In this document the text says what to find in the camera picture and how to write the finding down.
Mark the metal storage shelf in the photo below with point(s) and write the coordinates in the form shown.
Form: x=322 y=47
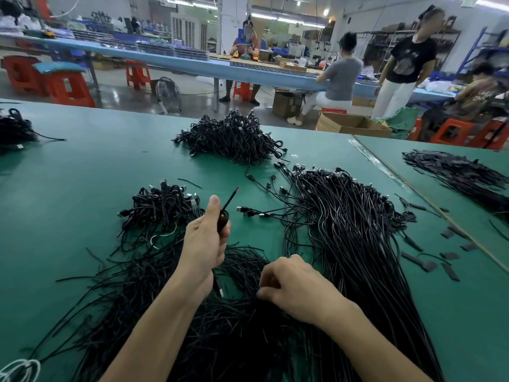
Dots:
x=382 y=47

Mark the blue metal rack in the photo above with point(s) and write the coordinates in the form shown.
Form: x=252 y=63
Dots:
x=481 y=50

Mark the open cardboard box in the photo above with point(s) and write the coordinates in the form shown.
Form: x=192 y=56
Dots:
x=354 y=124

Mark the person's left forearm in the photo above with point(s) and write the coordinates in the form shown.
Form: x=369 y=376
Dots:
x=155 y=338

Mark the white pillar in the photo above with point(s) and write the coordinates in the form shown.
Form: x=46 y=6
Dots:
x=233 y=24

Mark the long blue workbench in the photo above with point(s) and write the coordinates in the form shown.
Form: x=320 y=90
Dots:
x=219 y=66

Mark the red plastic stool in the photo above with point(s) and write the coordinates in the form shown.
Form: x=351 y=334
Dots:
x=452 y=131
x=138 y=75
x=21 y=74
x=243 y=91

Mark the person's right forearm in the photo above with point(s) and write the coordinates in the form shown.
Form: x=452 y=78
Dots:
x=374 y=350

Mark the scattered dark tie pieces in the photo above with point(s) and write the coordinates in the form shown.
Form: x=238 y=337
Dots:
x=449 y=272

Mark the green bag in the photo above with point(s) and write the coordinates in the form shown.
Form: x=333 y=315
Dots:
x=404 y=121

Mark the red stool with blue seat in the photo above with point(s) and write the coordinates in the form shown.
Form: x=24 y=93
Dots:
x=68 y=85

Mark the small cardboard box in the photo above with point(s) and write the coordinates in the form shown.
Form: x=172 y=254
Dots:
x=288 y=104

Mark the pile of white bags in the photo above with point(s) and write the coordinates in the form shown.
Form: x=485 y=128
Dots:
x=439 y=87

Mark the grey floor fan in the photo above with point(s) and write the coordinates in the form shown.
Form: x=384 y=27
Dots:
x=167 y=95

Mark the person's right hand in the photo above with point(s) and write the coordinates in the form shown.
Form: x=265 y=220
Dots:
x=298 y=290

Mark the person's left hand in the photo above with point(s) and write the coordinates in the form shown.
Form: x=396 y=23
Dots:
x=203 y=246

